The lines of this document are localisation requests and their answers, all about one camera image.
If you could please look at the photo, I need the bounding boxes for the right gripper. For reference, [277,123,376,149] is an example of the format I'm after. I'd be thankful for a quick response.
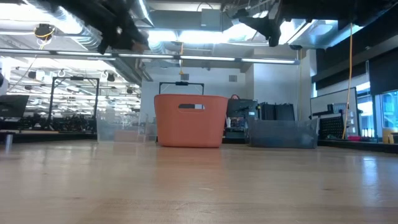
[238,2,312,47]

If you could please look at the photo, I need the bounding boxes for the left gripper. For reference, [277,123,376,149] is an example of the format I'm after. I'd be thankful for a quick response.
[93,9,149,54]

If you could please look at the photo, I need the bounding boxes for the long ceiling light fixture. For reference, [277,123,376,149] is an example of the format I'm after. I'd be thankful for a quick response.
[0,48,300,65]

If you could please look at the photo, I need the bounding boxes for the black equipment stack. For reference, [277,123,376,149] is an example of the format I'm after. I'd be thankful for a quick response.
[225,98,259,139]

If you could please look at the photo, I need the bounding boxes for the black storage crates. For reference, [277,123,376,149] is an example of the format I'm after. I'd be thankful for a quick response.
[257,101,295,121]

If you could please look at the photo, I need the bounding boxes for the clear plastic bin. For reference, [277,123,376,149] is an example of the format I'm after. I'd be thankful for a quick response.
[96,110,158,144]

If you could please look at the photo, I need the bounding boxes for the white board panel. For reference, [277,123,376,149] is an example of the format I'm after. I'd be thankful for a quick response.
[310,87,359,138]

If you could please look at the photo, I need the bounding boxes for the orange plastic bin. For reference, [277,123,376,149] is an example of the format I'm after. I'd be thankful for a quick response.
[153,93,229,148]

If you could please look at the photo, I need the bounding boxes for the grey plastic bin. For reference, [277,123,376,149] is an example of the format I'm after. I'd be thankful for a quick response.
[247,117,320,149]

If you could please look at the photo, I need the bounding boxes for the black pegboard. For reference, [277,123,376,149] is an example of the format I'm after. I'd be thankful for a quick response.
[318,115,345,141]

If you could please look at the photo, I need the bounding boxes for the dark workbench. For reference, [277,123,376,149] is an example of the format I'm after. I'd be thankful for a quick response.
[0,129,98,144]

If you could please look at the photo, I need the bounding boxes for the black monitor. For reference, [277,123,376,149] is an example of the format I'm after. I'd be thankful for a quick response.
[0,94,30,119]

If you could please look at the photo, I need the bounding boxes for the black side counter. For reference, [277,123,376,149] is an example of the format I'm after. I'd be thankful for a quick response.
[317,139,398,154]

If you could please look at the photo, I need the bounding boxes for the yellow container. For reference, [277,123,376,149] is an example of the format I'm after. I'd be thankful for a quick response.
[382,128,398,144]

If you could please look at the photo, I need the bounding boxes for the round silver air duct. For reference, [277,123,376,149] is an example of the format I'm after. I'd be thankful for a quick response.
[27,0,106,52]
[126,0,155,27]

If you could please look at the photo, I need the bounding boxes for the tall black workstation frame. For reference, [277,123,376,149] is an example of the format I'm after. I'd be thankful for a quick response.
[47,76,100,125]

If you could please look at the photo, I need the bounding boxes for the black metal frame with camera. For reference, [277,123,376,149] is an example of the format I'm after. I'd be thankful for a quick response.
[159,81,205,95]

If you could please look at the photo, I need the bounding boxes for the black yellow cord reel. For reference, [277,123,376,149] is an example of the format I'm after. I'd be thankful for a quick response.
[33,23,57,42]

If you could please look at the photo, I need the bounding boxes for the grey metal post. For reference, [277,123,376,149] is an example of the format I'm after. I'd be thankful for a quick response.
[4,133,14,153]

